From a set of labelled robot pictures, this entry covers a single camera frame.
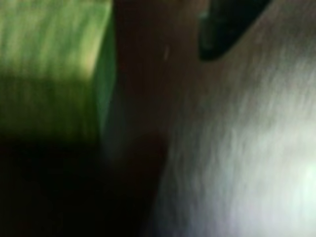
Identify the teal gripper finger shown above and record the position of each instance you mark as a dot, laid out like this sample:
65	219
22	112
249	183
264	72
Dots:
247	148

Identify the dark green wooden cube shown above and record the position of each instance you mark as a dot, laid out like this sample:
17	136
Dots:
49	54

